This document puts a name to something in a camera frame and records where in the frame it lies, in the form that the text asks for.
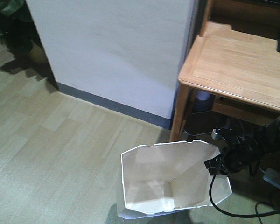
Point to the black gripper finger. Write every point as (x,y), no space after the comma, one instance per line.
(214,166)

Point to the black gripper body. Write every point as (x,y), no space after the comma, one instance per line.
(241,155)

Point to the white plastic trash bin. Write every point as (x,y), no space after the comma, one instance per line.
(168,177)

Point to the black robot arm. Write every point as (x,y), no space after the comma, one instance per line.
(267,136)

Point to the light wooden desk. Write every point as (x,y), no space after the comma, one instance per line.
(235,58)

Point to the green potted plant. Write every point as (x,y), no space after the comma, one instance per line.
(18,31)

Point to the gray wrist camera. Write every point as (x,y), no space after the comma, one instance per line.
(223,133)

